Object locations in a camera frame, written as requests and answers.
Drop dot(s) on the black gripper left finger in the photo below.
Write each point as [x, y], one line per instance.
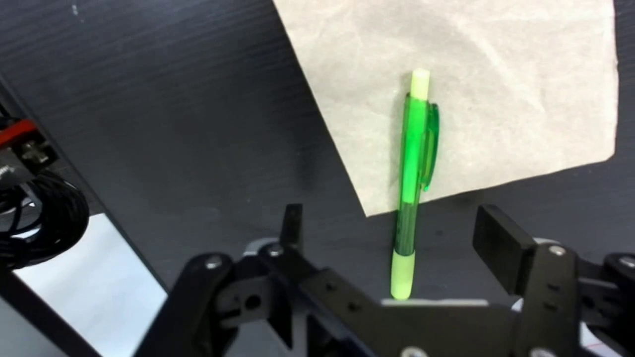
[290, 233]

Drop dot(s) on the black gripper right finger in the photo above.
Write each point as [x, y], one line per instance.
[504, 247]

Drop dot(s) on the green translucent pen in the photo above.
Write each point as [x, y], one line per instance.
[413, 178]

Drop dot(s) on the beige paper napkin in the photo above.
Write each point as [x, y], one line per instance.
[526, 89]

